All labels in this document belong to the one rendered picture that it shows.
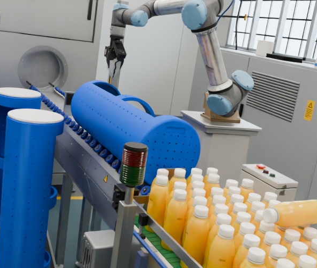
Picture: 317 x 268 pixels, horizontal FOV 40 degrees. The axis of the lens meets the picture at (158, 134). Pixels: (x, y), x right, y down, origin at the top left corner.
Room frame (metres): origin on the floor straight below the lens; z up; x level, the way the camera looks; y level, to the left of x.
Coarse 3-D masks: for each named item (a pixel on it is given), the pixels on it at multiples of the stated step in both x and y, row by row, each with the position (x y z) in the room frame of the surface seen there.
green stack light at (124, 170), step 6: (126, 168) 1.04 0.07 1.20; (132, 168) 1.03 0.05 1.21; (138, 168) 1.04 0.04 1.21; (144, 168) 1.05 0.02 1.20; (120, 174) 1.06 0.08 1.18; (126, 174) 1.04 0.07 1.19; (132, 174) 1.04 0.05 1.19; (138, 174) 1.04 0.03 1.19; (144, 174) 1.07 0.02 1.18; (120, 180) 1.05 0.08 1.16; (126, 180) 1.04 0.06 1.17; (132, 180) 1.03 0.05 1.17; (138, 180) 1.04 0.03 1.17
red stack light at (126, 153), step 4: (124, 148) 1.05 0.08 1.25; (124, 152) 1.05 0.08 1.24; (128, 152) 1.04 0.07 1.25; (132, 152) 1.04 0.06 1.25; (136, 152) 1.04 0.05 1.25; (140, 152) 1.04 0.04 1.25; (144, 152) 1.05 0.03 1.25; (124, 156) 1.05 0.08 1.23; (128, 156) 1.04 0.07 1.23; (132, 156) 1.03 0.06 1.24; (136, 156) 1.04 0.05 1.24; (140, 156) 1.04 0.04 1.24; (144, 156) 1.05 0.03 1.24; (124, 160) 1.04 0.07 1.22; (128, 160) 1.04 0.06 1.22; (132, 160) 1.03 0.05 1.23; (136, 160) 1.04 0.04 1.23; (140, 160) 1.04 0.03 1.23; (144, 160) 1.05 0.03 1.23; (124, 164) 1.04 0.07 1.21; (128, 164) 1.04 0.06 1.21; (132, 164) 1.04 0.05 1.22; (136, 164) 1.04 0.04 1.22; (140, 164) 1.04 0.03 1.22; (144, 164) 1.05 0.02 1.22
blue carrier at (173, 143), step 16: (96, 80) 2.34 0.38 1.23; (80, 96) 2.21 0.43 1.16; (96, 96) 2.08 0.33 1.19; (112, 96) 2.00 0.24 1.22; (128, 96) 1.97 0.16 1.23; (80, 112) 2.14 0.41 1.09; (96, 112) 1.97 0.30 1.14; (112, 112) 1.85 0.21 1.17; (128, 112) 1.77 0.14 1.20; (144, 112) 1.71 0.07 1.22; (96, 128) 1.93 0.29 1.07; (112, 128) 1.77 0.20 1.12; (128, 128) 1.67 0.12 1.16; (144, 128) 1.59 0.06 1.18; (160, 128) 1.58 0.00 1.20; (176, 128) 1.62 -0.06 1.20; (192, 128) 1.65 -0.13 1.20; (112, 144) 1.76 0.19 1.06; (160, 144) 1.58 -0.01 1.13; (176, 144) 1.62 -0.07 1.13; (192, 144) 1.65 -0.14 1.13; (160, 160) 1.59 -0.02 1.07; (176, 160) 1.62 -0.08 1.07; (192, 160) 1.67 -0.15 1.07; (144, 176) 1.56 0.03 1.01
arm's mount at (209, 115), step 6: (204, 102) 2.22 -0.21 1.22; (204, 114) 2.20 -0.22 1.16; (210, 114) 2.13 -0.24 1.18; (216, 114) 2.14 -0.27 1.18; (234, 114) 2.19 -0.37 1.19; (210, 120) 2.12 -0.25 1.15; (216, 120) 2.13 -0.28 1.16; (222, 120) 2.14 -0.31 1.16; (228, 120) 2.15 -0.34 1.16; (234, 120) 2.17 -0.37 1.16; (240, 120) 2.18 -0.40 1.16
